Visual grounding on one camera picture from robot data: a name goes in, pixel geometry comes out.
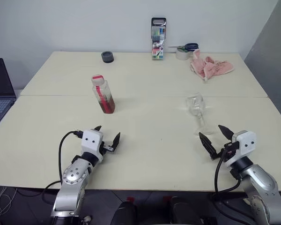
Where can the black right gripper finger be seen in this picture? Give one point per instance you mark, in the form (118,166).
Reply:
(227,132)
(207,144)

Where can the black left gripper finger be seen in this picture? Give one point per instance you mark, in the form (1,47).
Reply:
(115,141)
(98,128)

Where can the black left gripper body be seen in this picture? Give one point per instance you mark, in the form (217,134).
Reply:
(107,148)

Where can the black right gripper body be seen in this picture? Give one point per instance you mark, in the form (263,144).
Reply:
(230,145)

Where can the plastic bottle with red liquid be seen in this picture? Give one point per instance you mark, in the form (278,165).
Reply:
(103,98)

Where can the clear wine glass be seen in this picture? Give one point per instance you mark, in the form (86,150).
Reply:
(195,103)

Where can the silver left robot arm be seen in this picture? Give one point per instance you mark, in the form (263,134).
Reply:
(72,175)

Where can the small red block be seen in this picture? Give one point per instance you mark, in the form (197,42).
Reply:
(130,199)

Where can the pink fluffy cloth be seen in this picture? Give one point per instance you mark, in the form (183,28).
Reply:
(210,68)

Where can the dark rounded shape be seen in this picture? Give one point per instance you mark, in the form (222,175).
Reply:
(125,213)
(183,211)

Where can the dark grey round container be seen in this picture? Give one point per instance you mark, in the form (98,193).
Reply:
(107,57)

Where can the white tape roll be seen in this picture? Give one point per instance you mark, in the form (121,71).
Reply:
(182,55)

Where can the marker pen box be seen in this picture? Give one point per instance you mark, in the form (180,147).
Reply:
(158,47)

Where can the dark grey laptop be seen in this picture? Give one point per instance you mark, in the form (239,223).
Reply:
(0,79)

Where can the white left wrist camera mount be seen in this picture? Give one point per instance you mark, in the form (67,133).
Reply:
(91,140)

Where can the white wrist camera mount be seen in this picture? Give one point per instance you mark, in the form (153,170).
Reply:
(91,140)
(247,143)

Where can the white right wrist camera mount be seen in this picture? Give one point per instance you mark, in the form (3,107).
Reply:
(247,143)

